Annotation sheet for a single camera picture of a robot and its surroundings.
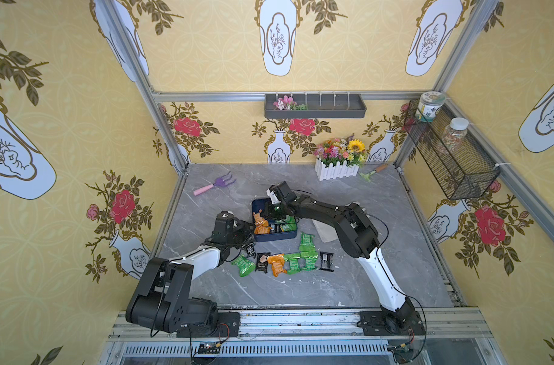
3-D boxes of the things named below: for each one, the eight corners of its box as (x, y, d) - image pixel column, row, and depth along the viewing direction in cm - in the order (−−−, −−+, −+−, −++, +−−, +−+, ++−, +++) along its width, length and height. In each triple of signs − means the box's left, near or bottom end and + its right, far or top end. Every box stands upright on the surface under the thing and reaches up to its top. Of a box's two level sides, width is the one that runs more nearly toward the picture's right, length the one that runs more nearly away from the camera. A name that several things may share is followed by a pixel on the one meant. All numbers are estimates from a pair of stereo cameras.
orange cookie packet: (271, 278, 86) (271, 276, 84) (267, 258, 91) (266, 256, 89) (289, 273, 87) (289, 271, 85) (283, 254, 92) (283, 252, 90)
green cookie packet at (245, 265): (243, 279, 85) (242, 278, 84) (232, 263, 89) (231, 261, 88) (257, 268, 88) (256, 267, 86) (245, 253, 92) (245, 251, 90)
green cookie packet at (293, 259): (283, 274, 87) (283, 272, 85) (283, 255, 92) (283, 252, 90) (300, 274, 87) (301, 272, 85) (299, 255, 92) (300, 252, 90)
